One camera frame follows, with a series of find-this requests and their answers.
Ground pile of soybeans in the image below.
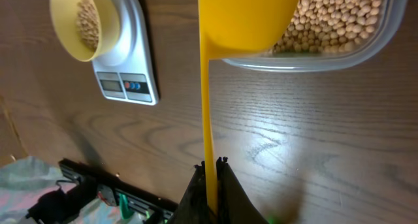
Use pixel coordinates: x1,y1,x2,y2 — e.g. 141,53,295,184
270,0,383,53

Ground clear plastic container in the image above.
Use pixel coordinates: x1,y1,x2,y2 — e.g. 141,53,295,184
224,0,408,72

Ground patterned cloth under table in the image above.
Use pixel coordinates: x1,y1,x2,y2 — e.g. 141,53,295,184
1,156,145,223

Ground soybeans in bowl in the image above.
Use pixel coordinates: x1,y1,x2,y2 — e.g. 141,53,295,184
76,0,99,51

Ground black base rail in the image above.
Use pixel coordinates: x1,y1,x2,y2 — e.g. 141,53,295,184
23,159,178,223

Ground yellow plastic bowl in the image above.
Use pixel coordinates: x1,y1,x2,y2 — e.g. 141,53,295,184
49,0,121,62

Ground yellow plastic measuring scoop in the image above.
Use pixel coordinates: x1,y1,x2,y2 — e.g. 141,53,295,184
198,0,298,216

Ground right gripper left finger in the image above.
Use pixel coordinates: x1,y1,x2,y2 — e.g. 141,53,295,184
167,161,209,224

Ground white digital kitchen scale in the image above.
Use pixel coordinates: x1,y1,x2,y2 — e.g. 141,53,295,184
92,0,159,106

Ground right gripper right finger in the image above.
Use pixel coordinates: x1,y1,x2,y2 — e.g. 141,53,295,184
216,157,268,224

